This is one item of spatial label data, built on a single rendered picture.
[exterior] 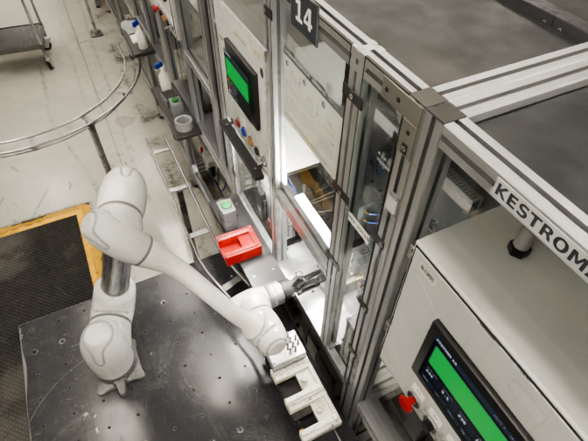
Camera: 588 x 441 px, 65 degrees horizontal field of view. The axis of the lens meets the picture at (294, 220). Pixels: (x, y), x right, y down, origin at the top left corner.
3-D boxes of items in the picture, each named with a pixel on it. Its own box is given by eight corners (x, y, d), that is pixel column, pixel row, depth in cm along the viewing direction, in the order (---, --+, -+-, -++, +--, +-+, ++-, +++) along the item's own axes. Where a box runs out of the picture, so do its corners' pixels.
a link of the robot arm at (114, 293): (87, 333, 181) (96, 287, 195) (130, 336, 186) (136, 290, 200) (89, 199, 128) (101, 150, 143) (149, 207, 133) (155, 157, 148)
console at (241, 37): (220, 114, 180) (204, -8, 145) (285, 96, 188) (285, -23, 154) (262, 180, 155) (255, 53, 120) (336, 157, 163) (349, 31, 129)
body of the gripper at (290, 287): (285, 304, 170) (308, 295, 173) (285, 292, 164) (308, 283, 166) (277, 289, 175) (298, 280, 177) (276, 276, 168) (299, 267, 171)
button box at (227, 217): (219, 220, 204) (215, 201, 195) (235, 214, 206) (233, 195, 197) (225, 232, 199) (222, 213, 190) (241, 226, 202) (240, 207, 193)
